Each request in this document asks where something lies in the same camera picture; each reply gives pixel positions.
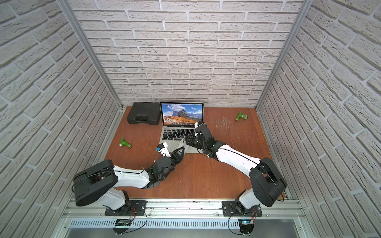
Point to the silver open laptop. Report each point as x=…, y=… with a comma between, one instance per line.
x=179, y=121

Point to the left controller board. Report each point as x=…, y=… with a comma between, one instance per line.
x=122, y=226

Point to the right aluminium corner post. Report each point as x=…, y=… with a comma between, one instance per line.
x=287, y=46

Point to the green toy drill left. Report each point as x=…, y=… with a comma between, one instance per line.
x=124, y=143

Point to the aluminium front rail frame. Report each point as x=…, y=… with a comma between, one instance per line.
x=179, y=214

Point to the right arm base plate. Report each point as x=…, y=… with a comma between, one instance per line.
x=235, y=208

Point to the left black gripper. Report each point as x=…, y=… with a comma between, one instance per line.
x=174, y=156

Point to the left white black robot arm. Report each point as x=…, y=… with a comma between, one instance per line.
x=98, y=183

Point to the left aluminium corner post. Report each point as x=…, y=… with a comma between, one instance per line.
x=74, y=22

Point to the aluminium corner post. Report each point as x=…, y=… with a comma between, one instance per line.
x=287, y=46
x=74, y=22

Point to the green toy drill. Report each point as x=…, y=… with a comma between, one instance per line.
x=241, y=116
x=124, y=143

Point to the green toy drill right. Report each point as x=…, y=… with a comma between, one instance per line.
x=241, y=116

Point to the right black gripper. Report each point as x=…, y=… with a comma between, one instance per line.
x=189, y=141

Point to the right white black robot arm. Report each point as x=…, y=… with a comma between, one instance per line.
x=268, y=184

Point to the right controller board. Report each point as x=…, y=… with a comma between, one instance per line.
x=246, y=226

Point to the black plastic tool case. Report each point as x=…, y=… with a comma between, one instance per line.
x=144, y=113

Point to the controller board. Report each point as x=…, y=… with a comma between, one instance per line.
x=246, y=226
x=122, y=226

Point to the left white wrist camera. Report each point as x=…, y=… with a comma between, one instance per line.
x=163, y=149

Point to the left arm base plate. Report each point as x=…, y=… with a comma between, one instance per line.
x=132, y=207

